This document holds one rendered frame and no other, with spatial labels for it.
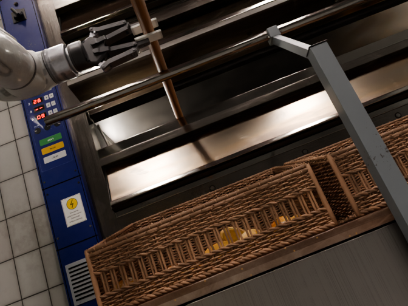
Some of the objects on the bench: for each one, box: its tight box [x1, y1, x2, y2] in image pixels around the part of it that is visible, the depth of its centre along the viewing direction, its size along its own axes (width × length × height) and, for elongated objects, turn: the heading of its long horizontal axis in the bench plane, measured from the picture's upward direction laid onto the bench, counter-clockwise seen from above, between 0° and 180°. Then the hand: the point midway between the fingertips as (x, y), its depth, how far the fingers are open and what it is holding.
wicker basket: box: [84, 162, 339, 306], centre depth 108 cm, size 49×56×28 cm
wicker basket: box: [284, 115, 408, 226], centre depth 108 cm, size 49×56×28 cm
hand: (147, 31), depth 97 cm, fingers closed on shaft, 3 cm apart
